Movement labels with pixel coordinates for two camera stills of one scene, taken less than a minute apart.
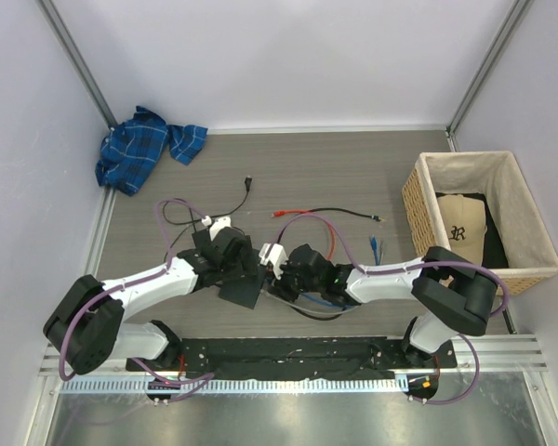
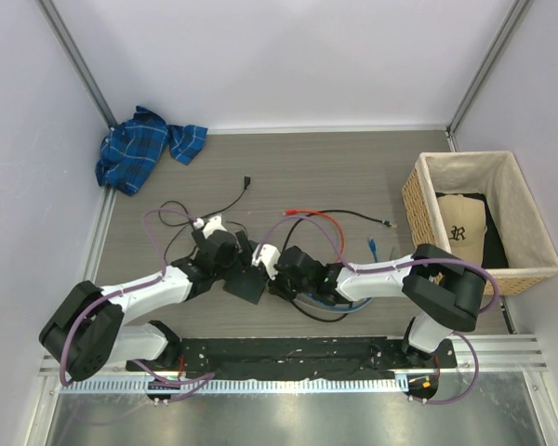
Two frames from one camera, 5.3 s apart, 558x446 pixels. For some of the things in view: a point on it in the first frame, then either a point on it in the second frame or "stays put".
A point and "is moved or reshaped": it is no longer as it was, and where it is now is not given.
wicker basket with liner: x=529 y=251 stays put
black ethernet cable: x=376 y=218 is moved or reshaped
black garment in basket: x=493 y=250 stays put
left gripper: x=245 y=266 stays put
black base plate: x=293 y=358 stays put
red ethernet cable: x=280 y=214 to x=288 y=213
